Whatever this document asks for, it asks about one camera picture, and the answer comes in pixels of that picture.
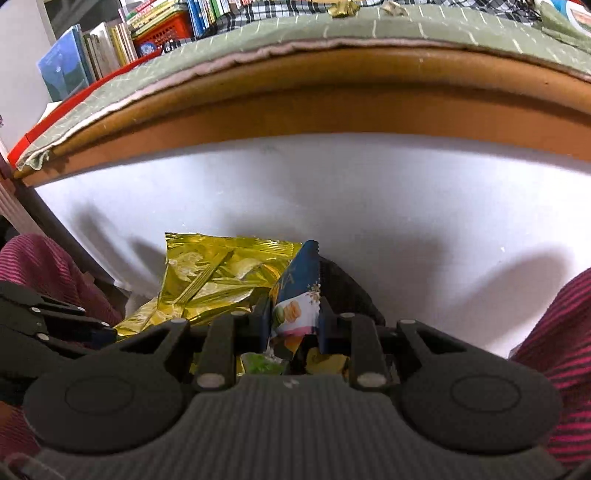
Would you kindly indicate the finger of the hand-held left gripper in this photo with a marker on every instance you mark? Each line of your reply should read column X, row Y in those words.
column 104, row 334

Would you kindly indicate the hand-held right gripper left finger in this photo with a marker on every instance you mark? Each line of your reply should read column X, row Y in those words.
column 262, row 323

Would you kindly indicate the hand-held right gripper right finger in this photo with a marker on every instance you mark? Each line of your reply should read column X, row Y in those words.
column 327, row 327

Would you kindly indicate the macaron print snack packet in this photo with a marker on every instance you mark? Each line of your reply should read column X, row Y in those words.
column 291, row 314

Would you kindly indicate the row of worn books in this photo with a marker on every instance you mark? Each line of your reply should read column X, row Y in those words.
column 64, row 69

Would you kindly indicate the upright row of books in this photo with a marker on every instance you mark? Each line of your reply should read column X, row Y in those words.
column 207, row 14

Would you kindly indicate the flat stack of books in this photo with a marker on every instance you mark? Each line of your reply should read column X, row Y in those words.
column 152, row 11

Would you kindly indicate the yellow wrapper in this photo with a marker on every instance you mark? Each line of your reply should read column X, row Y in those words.
column 323, row 362

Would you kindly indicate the green wrapper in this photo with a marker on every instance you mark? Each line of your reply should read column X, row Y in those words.
column 261, row 364

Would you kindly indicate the large flat yellow gold packet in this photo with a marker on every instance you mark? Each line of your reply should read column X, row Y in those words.
column 207, row 277

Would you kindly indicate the red flat box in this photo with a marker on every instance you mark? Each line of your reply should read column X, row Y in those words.
column 27, row 138

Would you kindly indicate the wooden table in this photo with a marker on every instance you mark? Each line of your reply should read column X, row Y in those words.
column 323, row 106

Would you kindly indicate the blue round tin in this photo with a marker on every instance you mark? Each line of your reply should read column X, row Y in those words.
column 148, row 49

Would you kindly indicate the red slotted basket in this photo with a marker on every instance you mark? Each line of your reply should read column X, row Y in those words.
column 161, row 32

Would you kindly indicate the plaid blanket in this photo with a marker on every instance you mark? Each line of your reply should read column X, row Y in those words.
column 286, row 7

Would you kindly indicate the crumpled yellow gold packet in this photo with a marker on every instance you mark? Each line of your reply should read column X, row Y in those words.
column 344, row 8

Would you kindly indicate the blue cat plush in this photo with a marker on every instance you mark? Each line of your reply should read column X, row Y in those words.
column 577, row 11

